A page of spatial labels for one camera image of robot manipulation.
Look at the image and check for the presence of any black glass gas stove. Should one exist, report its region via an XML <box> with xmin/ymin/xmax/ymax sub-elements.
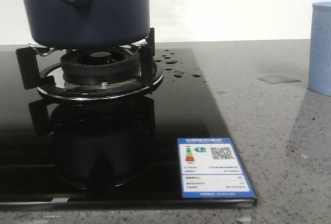
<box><xmin>1</xmin><ymin>48</ymin><xmax>257</xmax><ymax>211</ymax></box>

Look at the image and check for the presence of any light blue ribbed cup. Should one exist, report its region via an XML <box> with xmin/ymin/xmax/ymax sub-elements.
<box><xmin>308</xmin><ymin>1</ymin><xmax>330</xmax><ymax>96</ymax></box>

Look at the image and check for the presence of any blue energy label sticker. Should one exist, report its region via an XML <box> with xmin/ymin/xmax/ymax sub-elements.
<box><xmin>177</xmin><ymin>138</ymin><xmax>255</xmax><ymax>199</ymax></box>

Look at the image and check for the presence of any dark blue cooking pot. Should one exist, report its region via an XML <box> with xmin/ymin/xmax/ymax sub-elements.
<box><xmin>23</xmin><ymin>0</ymin><xmax>150</xmax><ymax>49</ymax></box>

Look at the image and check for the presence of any black gas burner head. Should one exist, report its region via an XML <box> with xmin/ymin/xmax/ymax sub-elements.
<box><xmin>61</xmin><ymin>47</ymin><xmax>139</xmax><ymax>85</ymax></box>

